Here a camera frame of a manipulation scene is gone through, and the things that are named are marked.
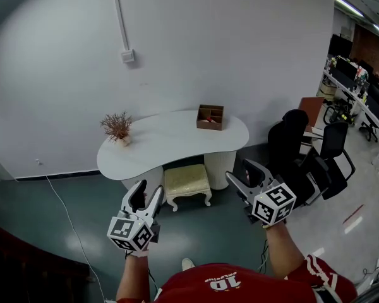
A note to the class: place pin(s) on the white wristband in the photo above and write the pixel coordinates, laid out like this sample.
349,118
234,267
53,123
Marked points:
138,254

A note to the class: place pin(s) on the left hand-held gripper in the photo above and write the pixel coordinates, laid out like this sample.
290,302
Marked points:
129,232

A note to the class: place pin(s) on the small black office chair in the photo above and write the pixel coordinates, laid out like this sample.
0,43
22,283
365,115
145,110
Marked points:
339,112
371,126

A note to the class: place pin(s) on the person's left shoe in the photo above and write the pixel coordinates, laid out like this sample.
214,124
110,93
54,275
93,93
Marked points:
188,264

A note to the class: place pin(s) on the row of office desks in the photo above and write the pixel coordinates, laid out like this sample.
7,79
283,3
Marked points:
357,77

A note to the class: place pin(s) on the wooden organizer box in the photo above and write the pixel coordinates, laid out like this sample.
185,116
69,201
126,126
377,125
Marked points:
210,118

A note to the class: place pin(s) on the white wall conduit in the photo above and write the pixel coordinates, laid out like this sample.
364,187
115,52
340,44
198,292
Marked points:
120,14

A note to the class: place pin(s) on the cream gold cushioned stool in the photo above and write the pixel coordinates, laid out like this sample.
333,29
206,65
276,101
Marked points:
186,177

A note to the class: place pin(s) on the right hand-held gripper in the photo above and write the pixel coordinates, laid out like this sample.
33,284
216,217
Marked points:
273,205

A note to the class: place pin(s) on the white wall socket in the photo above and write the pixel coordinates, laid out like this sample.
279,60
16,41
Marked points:
128,56

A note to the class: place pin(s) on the red floor tape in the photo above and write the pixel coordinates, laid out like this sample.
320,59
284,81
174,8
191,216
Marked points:
353,214

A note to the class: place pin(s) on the white curved desk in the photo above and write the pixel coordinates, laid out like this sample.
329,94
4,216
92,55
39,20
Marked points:
170,140

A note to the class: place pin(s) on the person's right forearm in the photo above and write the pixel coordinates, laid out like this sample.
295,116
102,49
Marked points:
282,251

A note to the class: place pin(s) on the red striped shirt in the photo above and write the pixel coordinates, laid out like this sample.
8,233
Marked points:
227,287

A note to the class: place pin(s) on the red cosmetic item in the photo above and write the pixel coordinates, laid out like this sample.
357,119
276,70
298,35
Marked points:
210,119

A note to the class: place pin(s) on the brown partition panel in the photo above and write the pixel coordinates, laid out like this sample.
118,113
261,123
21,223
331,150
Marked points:
312,112

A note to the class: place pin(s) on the dried plant in vase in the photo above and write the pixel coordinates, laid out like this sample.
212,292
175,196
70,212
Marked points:
117,128

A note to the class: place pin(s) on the person's left forearm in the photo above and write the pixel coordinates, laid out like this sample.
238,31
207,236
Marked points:
134,276

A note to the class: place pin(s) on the black office chair with headrest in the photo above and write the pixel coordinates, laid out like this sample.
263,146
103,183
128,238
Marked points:
287,150

